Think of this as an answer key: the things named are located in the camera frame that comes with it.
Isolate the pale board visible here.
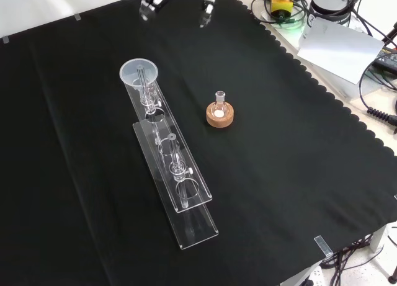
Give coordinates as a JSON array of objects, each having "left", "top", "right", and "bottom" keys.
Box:
[{"left": 297, "top": 17, "right": 385, "bottom": 86}]

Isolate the black bench cloth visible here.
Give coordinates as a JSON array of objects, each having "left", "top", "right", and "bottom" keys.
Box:
[{"left": 0, "top": 0, "right": 397, "bottom": 286}]

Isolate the white power strip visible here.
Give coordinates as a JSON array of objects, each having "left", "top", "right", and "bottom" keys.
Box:
[{"left": 297, "top": 266, "right": 326, "bottom": 286}]

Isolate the yellow stop button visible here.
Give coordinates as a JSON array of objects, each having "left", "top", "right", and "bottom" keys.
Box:
[{"left": 270, "top": 0, "right": 294, "bottom": 20}]

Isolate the small round-bottom glass flask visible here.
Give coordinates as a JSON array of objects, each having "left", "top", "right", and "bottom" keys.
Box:
[{"left": 213, "top": 90, "right": 228, "bottom": 118}]

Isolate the clear acrylic funnel stand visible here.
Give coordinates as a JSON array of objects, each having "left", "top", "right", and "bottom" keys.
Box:
[{"left": 122, "top": 61, "right": 220, "bottom": 251}]

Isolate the black power adapter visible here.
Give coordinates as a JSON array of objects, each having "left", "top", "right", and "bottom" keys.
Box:
[{"left": 370, "top": 45, "right": 397, "bottom": 76}]

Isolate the cork ring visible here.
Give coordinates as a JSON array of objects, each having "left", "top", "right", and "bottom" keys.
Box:
[{"left": 206, "top": 101, "right": 235, "bottom": 129}]

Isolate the coiled black cable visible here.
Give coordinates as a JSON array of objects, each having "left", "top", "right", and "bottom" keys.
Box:
[{"left": 365, "top": 107, "right": 397, "bottom": 127}]

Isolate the clear plastic funnel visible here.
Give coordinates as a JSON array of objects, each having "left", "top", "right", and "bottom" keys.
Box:
[{"left": 119, "top": 58, "right": 160, "bottom": 97}]

